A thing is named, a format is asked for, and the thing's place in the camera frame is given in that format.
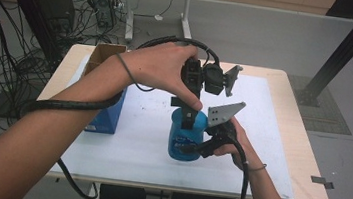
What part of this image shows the person's right hand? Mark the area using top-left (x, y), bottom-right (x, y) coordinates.
top-left (211, 114), bottom-right (266, 173)

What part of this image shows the blue plastic bottle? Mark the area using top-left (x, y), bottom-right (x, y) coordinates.
top-left (166, 106), bottom-right (211, 164)

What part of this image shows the black floor mat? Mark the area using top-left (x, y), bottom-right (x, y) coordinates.
top-left (0, 88), bottom-right (47, 125)

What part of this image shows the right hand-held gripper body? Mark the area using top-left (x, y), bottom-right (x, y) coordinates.
top-left (200, 97), bottom-right (248, 163)

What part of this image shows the black computer tower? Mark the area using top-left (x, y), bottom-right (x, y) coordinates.
top-left (85, 0), bottom-right (120, 30)

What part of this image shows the person's left hand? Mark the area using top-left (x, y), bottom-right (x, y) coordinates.
top-left (110, 36), bottom-right (211, 113)

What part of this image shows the white desk with legs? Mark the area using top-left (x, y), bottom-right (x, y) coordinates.
top-left (97, 0), bottom-right (225, 53)

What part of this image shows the tangle of black floor cables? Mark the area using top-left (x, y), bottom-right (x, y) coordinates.
top-left (0, 0), bottom-right (133, 184)

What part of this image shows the black elastic wristband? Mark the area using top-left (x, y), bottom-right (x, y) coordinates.
top-left (111, 52), bottom-right (159, 94)
top-left (244, 161), bottom-right (268, 175)

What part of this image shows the white table mat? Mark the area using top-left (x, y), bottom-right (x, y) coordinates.
top-left (49, 51), bottom-right (309, 199)

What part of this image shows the grey floor mat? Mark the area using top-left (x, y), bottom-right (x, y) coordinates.
top-left (281, 74), bottom-right (353, 137)

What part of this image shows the black tape strip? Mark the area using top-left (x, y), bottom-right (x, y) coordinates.
top-left (308, 174), bottom-right (337, 191)

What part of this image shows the black box on floor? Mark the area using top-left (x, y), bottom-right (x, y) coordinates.
top-left (32, 0), bottom-right (78, 35)

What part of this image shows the blue cardboard box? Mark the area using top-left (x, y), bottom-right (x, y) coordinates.
top-left (74, 40), bottom-right (133, 137)

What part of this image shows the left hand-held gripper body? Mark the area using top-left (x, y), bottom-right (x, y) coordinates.
top-left (179, 56), bottom-right (245, 105)

